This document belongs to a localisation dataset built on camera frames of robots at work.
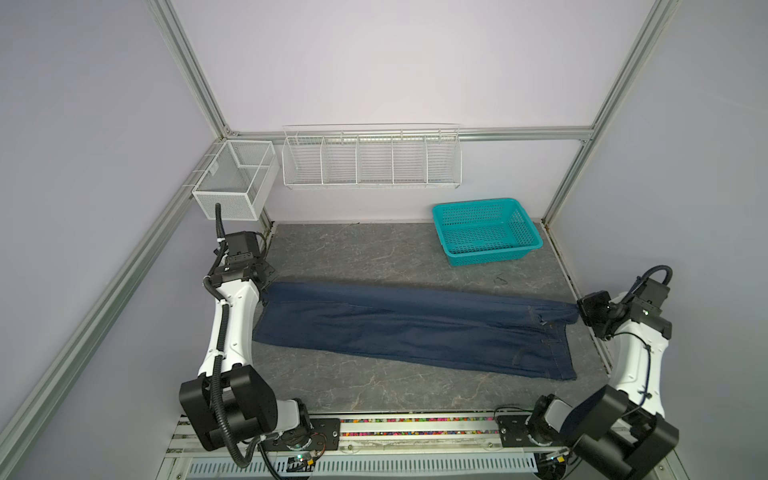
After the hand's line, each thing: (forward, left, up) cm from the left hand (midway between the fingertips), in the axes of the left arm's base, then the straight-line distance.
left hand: (262, 280), depth 80 cm
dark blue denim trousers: (-9, -47, -20) cm, 52 cm away
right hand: (-12, -86, -4) cm, 87 cm away
